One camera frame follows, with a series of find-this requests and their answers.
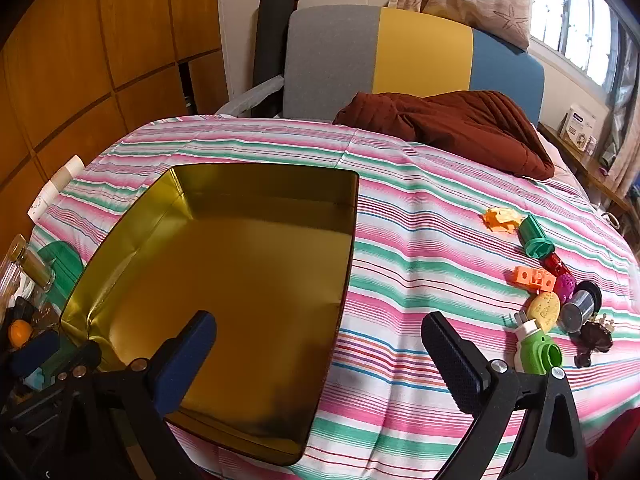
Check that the silver curtain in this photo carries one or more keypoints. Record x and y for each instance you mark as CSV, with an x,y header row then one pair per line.
x,y
625,90

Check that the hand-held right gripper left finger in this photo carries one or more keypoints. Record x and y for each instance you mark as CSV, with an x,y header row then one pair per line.
x,y
185,360

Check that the white paper roll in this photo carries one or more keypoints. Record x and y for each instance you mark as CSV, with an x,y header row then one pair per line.
x,y
60,180

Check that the small white bottle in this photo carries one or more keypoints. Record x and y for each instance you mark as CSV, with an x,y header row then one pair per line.
x,y
591,145

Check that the purple dotted ball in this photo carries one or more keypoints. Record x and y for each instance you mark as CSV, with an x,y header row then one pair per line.
x,y
565,287

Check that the white cardboard box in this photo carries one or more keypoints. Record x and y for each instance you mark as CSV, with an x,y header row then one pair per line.
x,y
575,125

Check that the gold metal tray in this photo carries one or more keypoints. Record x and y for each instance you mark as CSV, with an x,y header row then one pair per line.
x,y
240,260

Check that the orange cube blocks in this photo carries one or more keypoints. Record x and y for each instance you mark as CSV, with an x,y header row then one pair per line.
x,y
532,277

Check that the black rolled mat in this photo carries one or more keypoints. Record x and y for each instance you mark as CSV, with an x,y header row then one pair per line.
x,y
270,40

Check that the grey yellow blue headboard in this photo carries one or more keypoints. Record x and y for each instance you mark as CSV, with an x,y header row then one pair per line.
x,y
330,60

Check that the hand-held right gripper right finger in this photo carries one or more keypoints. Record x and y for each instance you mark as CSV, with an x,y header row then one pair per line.
x,y
450,355

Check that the brown quilt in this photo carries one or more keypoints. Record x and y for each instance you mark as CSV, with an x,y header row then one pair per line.
x,y
450,120

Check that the white plastic-wrapped bar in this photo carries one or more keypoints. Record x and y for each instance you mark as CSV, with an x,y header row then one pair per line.
x,y
250,97

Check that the yellow plastic toy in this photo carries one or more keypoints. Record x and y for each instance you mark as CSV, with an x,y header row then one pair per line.
x,y
500,220

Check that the wooden wardrobe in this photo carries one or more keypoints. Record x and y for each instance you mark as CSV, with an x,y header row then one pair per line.
x,y
100,35

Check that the small orange ball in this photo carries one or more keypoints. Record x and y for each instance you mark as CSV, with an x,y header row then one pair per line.
x,y
21,334

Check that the green plastic cylinder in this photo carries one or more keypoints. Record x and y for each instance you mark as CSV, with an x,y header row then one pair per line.
x,y
532,235

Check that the wooden side shelf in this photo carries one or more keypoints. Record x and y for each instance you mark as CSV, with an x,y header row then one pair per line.
x,y
585,172

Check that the red garment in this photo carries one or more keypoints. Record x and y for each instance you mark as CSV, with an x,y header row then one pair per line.
x,y
617,440

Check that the red translucent plastic piece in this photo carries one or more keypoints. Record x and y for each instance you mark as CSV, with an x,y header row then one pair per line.
x,y
554,262

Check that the pink green striped bedsheet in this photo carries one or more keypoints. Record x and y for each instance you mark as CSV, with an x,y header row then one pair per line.
x,y
425,185

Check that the glass bottle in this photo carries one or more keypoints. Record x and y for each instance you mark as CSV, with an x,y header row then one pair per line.
x,y
32,262

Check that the clear jar with black lid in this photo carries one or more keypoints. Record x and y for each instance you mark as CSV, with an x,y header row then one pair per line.
x,y
575,312

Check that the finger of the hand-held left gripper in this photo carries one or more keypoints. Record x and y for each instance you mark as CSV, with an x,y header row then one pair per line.
x,y
30,355

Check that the green glass table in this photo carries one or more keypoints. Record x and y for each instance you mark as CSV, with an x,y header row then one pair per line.
x,y
62,265

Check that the barred window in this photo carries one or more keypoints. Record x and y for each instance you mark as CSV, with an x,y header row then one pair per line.
x,y
575,20

